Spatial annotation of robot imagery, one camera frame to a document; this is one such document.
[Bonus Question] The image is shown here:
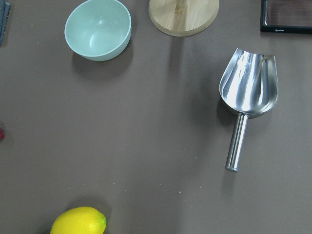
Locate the black framed tray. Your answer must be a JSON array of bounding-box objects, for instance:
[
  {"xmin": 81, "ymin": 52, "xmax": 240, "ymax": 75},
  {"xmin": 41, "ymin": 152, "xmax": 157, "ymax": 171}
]
[{"xmin": 260, "ymin": 0, "xmax": 312, "ymax": 34}]

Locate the yellow lemon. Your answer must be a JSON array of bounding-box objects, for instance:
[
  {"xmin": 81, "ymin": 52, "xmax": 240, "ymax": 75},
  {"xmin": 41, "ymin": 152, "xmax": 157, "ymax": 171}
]
[{"xmin": 50, "ymin": 207, "xmax": 107, "ymax": 234}]

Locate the stainless steel ice scoop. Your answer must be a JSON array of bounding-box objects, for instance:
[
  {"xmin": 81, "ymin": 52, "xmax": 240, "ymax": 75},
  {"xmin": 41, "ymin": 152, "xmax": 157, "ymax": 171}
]
[{"xmin": 219, "ymin": 48, "xmax": 278, "ymax": 172}]

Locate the wooden glass rack stand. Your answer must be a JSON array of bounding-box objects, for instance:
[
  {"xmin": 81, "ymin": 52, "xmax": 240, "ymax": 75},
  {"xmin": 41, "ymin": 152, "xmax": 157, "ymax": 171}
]
[{"xmin": 148, "ymin": 0, "xmax": 219, "ymax": 37}]

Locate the red strawberry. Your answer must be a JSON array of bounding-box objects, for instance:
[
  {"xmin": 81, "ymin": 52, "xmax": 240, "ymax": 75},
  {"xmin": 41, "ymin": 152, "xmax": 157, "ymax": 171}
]
[{"xmin": 0, "ymin": 128, "xmax": 5, "ymax": 140}]

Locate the grey folded cloth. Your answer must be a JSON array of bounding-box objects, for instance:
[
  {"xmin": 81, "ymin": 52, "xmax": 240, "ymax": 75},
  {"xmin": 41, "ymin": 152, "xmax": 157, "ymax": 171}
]
[{"xmin": 0, "ymin": 0, "xmax": 11, "ymax": 45}]

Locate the mint green bowl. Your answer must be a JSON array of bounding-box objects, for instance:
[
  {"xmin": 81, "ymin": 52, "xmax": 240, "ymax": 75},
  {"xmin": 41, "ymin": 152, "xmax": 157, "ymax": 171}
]
[{"xmin": 64, "ymin": 0, "xmax": 132, "ymax": 61}]

